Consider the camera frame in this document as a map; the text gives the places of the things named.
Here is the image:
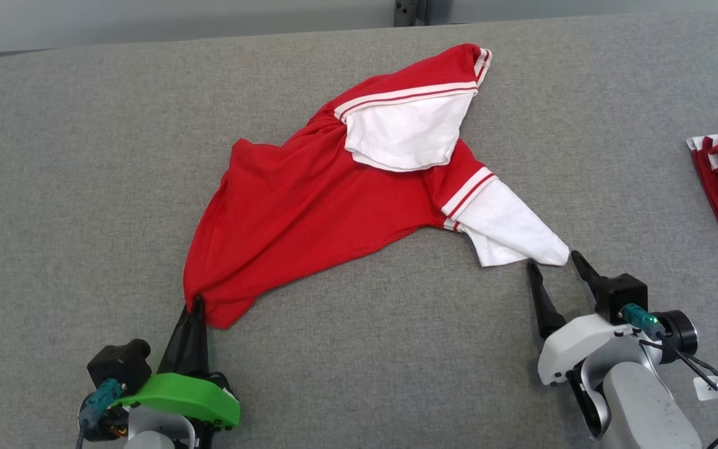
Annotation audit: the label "grey post with black bracket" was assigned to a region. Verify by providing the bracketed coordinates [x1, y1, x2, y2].
[393, 0, 453, 27]

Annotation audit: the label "red Bulls jersey white sleeves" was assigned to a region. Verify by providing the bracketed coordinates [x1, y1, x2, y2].
[183, 42, 571, 331]

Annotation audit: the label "white paper cable tag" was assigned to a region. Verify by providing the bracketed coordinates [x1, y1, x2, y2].
[693, 375, 718, 410]

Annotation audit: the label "black left cable teal plug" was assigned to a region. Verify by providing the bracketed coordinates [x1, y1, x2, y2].
[75, 378, 126, 449]

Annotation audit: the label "black right cable teal plug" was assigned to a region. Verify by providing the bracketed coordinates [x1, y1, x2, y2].
[621, 303, 718, 449]

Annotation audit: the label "black cable teal plug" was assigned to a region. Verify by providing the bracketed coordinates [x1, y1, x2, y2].
[621, 303, 718, 449]
[75, 378, 126, 449]

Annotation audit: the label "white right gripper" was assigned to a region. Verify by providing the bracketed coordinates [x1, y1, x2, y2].
[526, 249, 646, 386]

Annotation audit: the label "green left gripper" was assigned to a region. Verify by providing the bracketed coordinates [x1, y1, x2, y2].
[113, 294, 242, 432]

